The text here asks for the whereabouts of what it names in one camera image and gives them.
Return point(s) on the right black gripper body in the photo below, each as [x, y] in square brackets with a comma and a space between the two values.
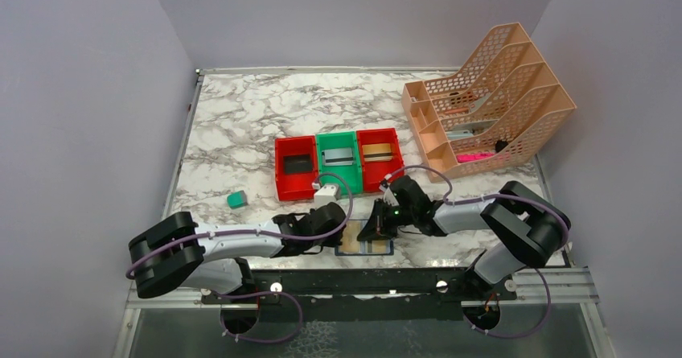
[405, 216]

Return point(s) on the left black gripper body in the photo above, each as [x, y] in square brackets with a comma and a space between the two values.
[334, 240]

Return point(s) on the gold card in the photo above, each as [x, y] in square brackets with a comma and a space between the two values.
[357, 244]
[377, 152]

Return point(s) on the navy blue card holder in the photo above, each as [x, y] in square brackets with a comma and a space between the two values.
[365, 246]

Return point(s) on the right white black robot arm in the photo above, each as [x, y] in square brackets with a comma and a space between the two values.
[528, 227]

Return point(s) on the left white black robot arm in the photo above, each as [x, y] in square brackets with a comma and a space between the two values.
[181, 252]

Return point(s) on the black card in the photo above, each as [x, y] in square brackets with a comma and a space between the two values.
[297, 164]

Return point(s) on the red bin with gold card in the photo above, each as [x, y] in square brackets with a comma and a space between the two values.
[374, 173]

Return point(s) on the silver card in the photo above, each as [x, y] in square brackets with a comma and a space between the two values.
[338, 157]

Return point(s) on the red bin with black card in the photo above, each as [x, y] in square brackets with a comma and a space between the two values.
[299, 186]

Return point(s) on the gold card in bin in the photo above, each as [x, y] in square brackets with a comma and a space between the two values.
[377, 152]

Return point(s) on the green plastic bin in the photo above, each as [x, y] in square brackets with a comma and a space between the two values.
[352, 175]

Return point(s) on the small teal eraser block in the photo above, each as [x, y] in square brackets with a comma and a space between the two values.
[237, 199]

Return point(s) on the silver gray item in organizer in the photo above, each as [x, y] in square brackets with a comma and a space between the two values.
[469, 129]

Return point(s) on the black clip in organizer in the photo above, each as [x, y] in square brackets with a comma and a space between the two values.
[500, 145]

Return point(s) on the peach plastic file organizer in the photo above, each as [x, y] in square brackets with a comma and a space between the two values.
[505, 79]

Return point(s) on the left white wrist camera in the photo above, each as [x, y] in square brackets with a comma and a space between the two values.
[325, 194]

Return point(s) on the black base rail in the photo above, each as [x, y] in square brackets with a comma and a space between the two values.
[348, 295]

